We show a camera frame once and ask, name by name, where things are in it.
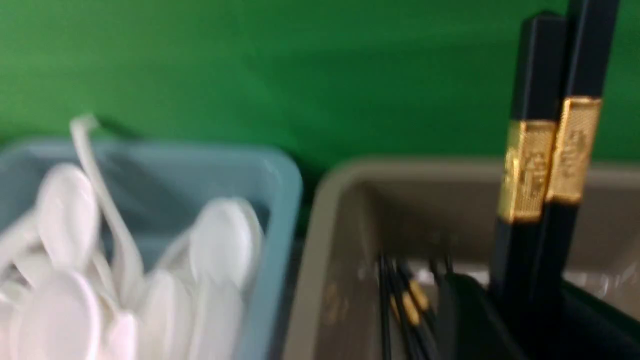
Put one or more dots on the pile of white spoons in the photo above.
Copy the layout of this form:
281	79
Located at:
88	296

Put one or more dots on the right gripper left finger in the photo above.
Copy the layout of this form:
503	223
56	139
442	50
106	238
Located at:
469	326

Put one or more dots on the green backdrop cloth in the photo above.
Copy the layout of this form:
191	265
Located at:
324	79

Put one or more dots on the white spoon upright handle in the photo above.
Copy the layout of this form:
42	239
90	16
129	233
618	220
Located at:
127	263

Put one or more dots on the black chopstick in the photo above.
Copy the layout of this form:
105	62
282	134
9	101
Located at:
532	127
591	29

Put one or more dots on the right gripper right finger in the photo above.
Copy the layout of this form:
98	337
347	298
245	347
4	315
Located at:
591	329

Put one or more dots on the brown plastic bin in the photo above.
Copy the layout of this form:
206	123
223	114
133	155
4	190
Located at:
407	207

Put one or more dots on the black chopsticks in bin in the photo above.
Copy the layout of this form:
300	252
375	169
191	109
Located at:
401	295

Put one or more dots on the teal plastic bin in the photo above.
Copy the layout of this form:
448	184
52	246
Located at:
159	188

